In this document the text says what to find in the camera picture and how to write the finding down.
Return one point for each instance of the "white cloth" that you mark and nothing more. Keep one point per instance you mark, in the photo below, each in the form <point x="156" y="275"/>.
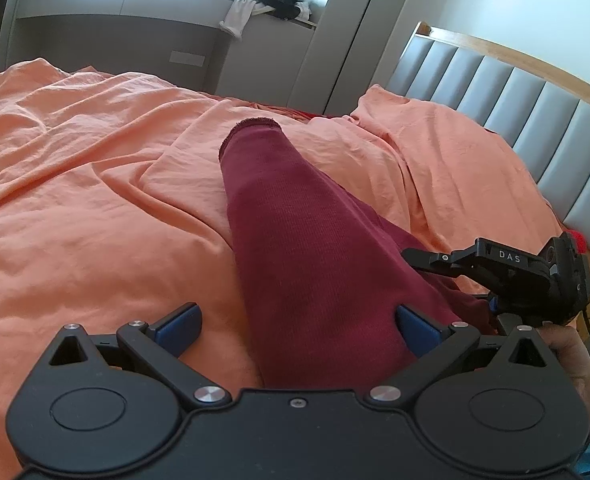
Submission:
<point x="237" y="15"/>

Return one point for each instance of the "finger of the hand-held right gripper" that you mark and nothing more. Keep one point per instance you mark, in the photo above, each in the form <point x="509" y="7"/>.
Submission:
<point x="432" y="259"/>

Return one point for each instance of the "maroon shirt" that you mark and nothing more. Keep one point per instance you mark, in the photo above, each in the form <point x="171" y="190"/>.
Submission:
<point x="300" y="260"/>

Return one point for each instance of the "grey wardrobe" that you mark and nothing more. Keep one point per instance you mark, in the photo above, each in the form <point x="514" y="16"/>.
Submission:
<point x="345" y="35"/>

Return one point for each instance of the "orange pillow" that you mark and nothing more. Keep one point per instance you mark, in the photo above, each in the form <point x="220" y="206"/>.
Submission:
<point x="450" y="160"/>

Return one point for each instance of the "grey padded wooden headboard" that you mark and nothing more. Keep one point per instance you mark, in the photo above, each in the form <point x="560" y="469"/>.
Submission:
<point x="525" y="110"/>

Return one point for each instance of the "wall socket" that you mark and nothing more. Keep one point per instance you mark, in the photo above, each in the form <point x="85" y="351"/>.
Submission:
<point x="189" y="58"/>

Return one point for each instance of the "orange bedsheet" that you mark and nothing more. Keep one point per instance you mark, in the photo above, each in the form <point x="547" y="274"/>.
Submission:
<point x="100" y="185"/>

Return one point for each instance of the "person's right hand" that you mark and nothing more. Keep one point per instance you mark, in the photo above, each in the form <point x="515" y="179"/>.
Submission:
<point x="577" y="360"/>

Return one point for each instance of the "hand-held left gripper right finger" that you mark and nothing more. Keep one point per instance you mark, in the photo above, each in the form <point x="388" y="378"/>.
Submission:
<point x="417" y="330"/>

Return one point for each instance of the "grey window ledge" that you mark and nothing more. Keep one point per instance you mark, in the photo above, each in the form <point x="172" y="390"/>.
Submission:
<point x="125" y="20"/>

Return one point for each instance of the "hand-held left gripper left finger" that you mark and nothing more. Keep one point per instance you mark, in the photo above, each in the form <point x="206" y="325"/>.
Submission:
<point x="175" y="327"/>

